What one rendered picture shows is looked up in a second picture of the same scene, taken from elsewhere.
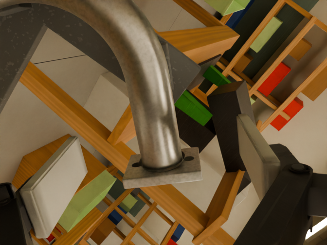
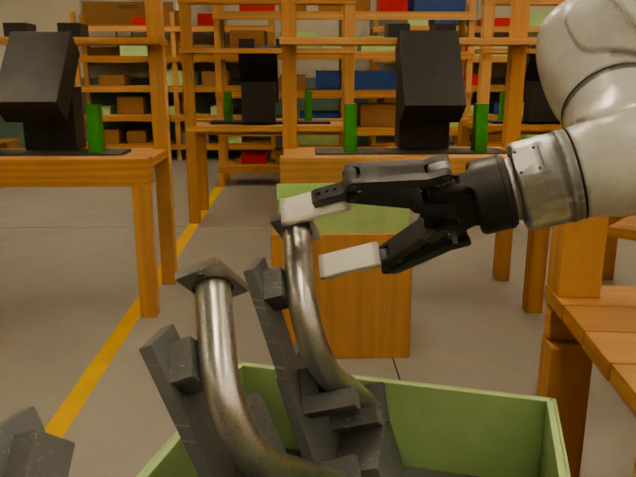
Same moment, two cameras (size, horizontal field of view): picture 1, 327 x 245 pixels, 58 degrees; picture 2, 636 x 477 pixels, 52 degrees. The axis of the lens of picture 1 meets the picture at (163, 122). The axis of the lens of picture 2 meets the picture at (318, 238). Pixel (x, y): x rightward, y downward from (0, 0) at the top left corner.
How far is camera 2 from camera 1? 0.60 m
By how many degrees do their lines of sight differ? 62
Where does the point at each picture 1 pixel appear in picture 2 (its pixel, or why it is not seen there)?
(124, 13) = (316, 318)
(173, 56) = (261, 288)
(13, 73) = not seen: hidden behind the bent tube
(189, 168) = not seen: hidden behind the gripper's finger
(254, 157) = (332, 209)
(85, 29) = (286, 338)
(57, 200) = (362, 252)
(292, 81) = not seen: outside the picture
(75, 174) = (336, 258)
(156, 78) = (309, 276)
